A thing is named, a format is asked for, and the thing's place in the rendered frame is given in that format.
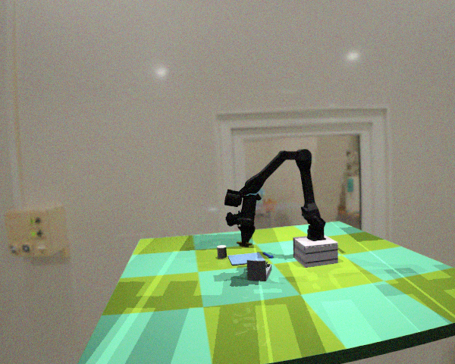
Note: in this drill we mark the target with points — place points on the light blue flat square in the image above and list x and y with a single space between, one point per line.
241 259

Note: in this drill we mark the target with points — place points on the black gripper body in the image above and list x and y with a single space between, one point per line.
247 218

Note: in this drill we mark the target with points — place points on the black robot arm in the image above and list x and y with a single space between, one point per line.
310 211

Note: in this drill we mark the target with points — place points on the grey cylinder with white top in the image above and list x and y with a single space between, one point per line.
222 251

